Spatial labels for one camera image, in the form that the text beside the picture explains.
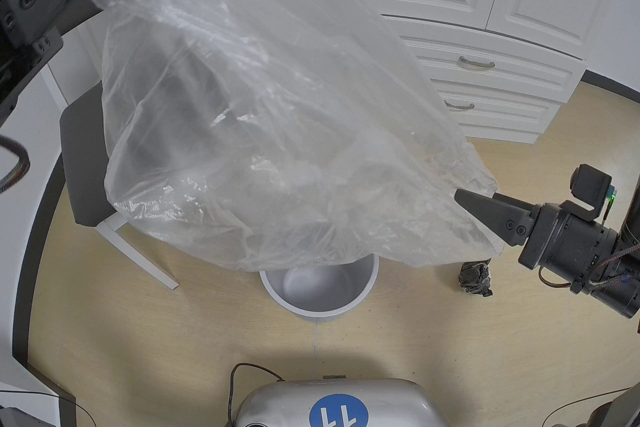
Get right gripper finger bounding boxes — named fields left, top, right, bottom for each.
left=453, top=188, right=535, bottom=247

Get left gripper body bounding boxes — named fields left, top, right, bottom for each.
left=0, top=29, right=64, bottom=125

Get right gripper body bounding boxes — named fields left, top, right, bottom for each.
left=517, top=201, right=622, bottom=295

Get black plastic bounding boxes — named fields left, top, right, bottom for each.
left=457, top=259, right=495, bottom=298

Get clear plastic bag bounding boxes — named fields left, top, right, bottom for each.
left=87, top=0, right=501, bottom=272

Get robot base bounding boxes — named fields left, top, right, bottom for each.
left=235, top=377, right=448, bottom=427

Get white trash bin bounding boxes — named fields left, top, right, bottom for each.
left=259, top=255, right=379, bottom=319

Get white chair dark grey cushions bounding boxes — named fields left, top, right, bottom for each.
left=44, top=62, right=180, bottom=292

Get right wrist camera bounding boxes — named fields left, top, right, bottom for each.
left=560, top=164, right=617, bottom=222

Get black cable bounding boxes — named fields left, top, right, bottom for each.
left=227, top=363, right=286, bottom=426
left=544, top=387, right=632, bottom=427

